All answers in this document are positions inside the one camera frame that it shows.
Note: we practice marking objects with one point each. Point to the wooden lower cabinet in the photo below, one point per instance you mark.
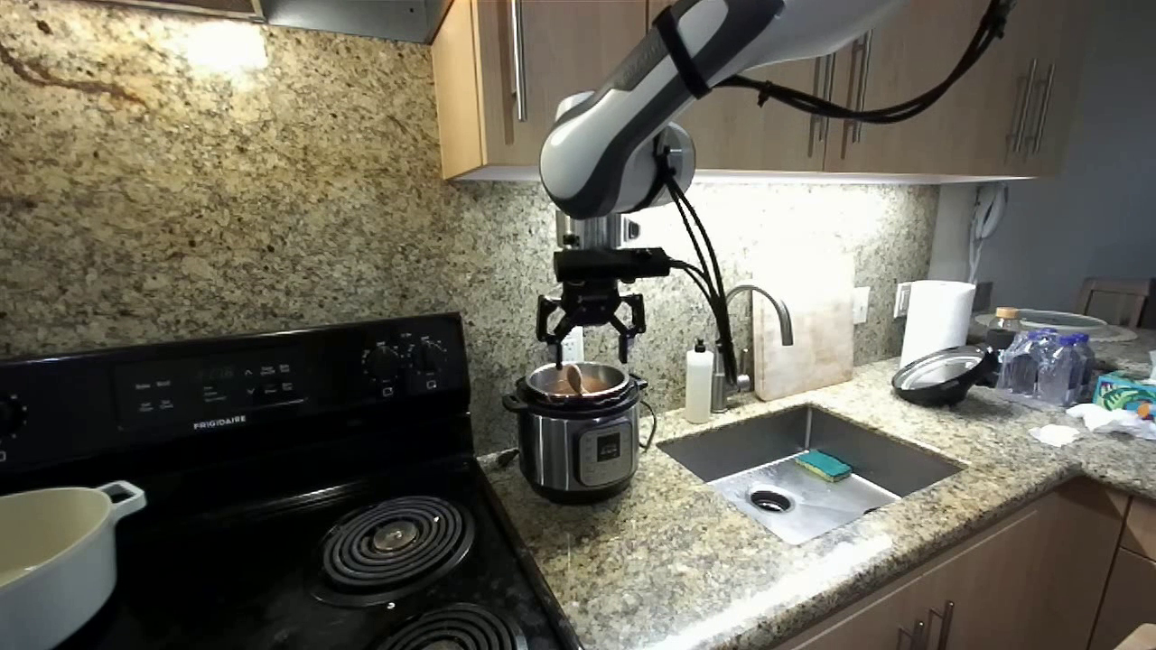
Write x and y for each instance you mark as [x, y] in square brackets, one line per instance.
[1068, 573]

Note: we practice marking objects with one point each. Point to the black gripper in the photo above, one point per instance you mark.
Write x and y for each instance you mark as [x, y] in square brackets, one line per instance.
[590, 293]

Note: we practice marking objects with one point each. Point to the wooden cabinet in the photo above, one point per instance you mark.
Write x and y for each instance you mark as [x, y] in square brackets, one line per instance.
[1068, 573]
[909, 109]

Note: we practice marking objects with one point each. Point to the wooden cutting board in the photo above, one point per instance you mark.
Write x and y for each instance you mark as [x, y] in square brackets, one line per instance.
[819, 285]

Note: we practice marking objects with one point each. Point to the wooden spatula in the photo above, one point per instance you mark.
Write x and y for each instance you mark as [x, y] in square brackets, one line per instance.
[575, 382]

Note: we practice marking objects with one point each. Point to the black electric stove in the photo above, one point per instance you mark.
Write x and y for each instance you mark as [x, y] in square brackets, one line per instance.
[305, 492]

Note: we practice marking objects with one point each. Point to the clear plastic water bottles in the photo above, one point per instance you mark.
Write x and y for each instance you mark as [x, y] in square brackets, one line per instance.
[1049, 366]

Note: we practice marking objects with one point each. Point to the white soap bottle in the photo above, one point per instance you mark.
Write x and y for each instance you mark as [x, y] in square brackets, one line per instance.
[697, 380]

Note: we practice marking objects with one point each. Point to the white ceramic pot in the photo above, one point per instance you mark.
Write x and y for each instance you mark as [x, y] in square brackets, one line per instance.
[60, 558]

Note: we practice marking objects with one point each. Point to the white paper towel roll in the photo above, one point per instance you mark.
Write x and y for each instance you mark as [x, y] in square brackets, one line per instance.
[937, 319]

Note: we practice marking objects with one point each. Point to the silver faucet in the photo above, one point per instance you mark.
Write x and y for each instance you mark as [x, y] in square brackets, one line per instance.
[743, 343]

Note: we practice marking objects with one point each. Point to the green sponge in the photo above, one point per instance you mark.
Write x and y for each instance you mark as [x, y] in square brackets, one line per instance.
[825, 468]

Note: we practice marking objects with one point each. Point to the stainless steel pressure cooker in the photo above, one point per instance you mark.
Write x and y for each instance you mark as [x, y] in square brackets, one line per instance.
[581, 447]

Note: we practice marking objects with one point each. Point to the stainless steel sink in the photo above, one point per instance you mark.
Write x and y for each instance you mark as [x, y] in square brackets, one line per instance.
[754, 468]

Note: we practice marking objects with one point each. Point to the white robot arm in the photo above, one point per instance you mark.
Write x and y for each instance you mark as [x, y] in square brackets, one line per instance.
[600, 151]

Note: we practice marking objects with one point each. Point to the wooden upper cabinet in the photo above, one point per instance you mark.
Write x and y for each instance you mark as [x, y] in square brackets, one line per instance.
[909, 109]

